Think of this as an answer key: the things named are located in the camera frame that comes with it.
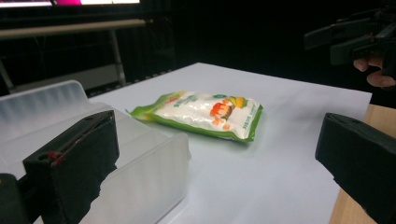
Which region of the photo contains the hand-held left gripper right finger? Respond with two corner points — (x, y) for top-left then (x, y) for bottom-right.
(314, 112), (396, 224)

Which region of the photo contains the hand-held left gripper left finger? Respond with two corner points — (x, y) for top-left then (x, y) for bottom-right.
(22, 109), (120, 224)

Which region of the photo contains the translucent plastic storage box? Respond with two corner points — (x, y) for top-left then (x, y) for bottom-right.
(0, 79), (191, 224)

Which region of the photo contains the white table sheet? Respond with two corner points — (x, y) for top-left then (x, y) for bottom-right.
(32, 62), (374, 224)

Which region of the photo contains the green and white snack bag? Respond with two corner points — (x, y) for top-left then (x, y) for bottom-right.
(125, 90), (264, 144)

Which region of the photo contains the grey metal stand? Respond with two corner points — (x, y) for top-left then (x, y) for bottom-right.
(0, 18), (153, 94)

